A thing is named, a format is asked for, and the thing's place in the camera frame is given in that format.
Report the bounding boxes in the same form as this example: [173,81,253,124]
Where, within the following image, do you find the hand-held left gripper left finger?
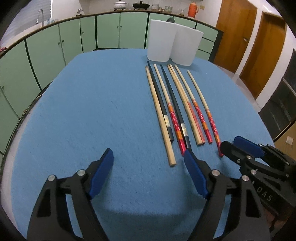
[27,148,114,241]

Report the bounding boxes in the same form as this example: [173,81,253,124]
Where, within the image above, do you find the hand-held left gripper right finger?
[184,148,271,241]

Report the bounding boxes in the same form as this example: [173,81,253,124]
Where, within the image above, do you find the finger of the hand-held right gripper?
[220,140,285,181]
[233,136,292,163]

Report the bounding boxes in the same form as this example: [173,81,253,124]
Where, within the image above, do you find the red patterned bamboo chopstick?
[186,70,224,157]
[153,64,187,156]
[174,65,213,144]
[169,64,206,145]

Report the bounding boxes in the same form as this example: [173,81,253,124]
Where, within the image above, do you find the black chopstick with silver band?
[160,65,192,150]
[147,61,174,141]

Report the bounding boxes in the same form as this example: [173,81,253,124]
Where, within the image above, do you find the long plain wooden chopstick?
[145,65,176,167]

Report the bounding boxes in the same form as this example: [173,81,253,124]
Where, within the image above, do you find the white plastic utensil holder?
[171,23,204,66]
[147,19,177,62]

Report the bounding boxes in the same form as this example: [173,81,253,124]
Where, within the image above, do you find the brown cardboard box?
[273,123,296,160]

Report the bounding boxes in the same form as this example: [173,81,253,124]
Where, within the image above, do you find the blue tablecloth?
[10,48,275,241]

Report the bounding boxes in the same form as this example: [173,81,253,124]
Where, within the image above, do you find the closed wooden door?
[213,0,258,73]

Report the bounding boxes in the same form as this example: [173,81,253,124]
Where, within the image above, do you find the green kitchen base cabinets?
[0,10,224,156]

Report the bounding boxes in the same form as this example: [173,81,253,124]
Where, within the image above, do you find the orange thermos flask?
[187,2,200,18]

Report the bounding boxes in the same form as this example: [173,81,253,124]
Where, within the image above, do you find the chrome kitchen faucet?
[36,9,45,27]

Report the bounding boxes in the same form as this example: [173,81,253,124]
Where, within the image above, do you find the white lidded cooking pot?
[113,0,127,11]

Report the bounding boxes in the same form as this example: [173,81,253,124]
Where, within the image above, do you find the black wok with lid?
[132,1,151,10]

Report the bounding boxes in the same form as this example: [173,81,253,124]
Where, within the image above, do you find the window blinds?
[5,0,52,37]

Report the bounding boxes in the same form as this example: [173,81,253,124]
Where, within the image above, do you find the wooden door with frame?
[239,11,287,100]

